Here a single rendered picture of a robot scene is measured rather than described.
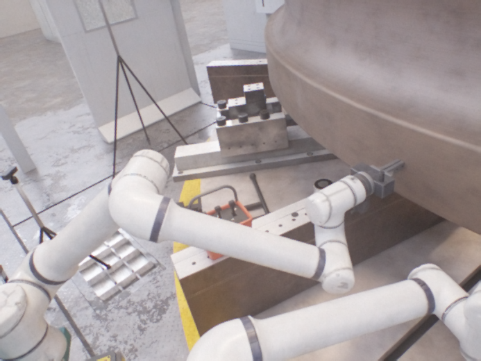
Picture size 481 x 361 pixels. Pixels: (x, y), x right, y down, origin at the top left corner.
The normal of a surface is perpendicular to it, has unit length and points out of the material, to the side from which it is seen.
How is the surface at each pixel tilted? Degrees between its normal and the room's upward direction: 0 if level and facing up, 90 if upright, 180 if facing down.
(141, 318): 0
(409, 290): 12
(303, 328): 31
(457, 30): 90
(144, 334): 0
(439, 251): 0
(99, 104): 90
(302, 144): 72
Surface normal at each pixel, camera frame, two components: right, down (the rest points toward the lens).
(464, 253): -0.14, -0.83
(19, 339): 0.72, 0.29
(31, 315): 0.99, -0.11
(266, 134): 0.04, 0.55
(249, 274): 0.42, 0.45
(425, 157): -0.83, 0.40
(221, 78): -0.34, 0.56
